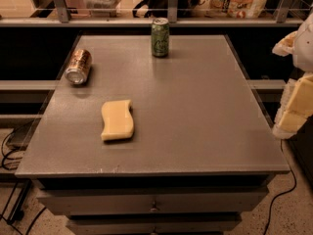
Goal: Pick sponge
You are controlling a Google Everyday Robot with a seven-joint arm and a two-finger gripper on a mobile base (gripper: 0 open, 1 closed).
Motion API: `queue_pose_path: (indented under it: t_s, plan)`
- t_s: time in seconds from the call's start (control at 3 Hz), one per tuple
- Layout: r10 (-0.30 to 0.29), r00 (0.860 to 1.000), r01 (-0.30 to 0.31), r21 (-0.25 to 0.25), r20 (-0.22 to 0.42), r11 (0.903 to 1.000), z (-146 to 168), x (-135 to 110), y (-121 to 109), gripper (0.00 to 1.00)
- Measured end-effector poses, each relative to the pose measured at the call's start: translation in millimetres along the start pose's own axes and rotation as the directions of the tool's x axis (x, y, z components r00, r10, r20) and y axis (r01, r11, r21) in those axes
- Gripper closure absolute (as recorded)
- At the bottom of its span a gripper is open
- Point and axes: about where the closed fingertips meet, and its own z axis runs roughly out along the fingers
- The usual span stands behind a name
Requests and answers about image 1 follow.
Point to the grey drawer cabinet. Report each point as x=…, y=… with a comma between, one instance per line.
x=201, y=149

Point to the grey metal railing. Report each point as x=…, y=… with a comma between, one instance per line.
x=141, y=13

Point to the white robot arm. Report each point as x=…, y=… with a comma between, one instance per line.
x=303, y=47

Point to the yellow wavy sponge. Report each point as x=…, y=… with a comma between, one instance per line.
x=118, y=122

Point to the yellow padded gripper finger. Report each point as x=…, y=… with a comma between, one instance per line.
x=296, y=107
x=285, y=46

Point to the green soda can upright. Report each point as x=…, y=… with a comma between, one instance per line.
x=160, y=37

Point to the printed plastic bag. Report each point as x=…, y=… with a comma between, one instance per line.
x=239, y=9

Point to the orange soda can lying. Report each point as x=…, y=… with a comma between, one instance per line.
x=78, y=68

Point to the clear plastic container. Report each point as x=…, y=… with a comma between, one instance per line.
x=102, y=8

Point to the black bag behind railing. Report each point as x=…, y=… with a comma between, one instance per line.
x=159, y=8

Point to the upper drawer knob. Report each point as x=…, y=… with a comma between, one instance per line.
x=154, y=207

